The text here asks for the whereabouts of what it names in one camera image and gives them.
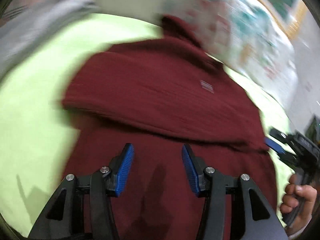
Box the dark red knit sweater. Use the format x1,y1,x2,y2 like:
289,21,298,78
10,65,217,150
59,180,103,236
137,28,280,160
62,16,277,239

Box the person's right hand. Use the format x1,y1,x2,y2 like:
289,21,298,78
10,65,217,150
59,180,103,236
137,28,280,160
279,174,317,239

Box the light green bed sheet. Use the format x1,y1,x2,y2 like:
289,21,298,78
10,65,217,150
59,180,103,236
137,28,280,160
0,12,298,238

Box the floral white quilt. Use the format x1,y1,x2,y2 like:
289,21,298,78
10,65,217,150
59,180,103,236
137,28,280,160
67,0,296,91

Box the folded grey cloth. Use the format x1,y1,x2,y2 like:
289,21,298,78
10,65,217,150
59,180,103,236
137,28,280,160
1,0,98,77

